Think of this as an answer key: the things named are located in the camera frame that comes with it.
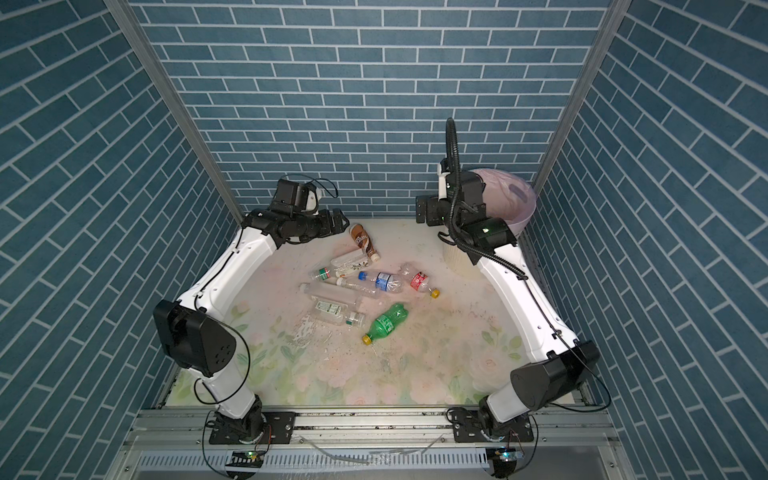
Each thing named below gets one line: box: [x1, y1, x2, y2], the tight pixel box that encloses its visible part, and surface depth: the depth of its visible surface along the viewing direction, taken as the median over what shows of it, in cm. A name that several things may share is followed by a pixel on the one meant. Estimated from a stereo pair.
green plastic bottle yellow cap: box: [362, 303, 409, 346], surface depth 89 cm
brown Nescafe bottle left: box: [349, 223, 380, 263], surface depth 110 cm
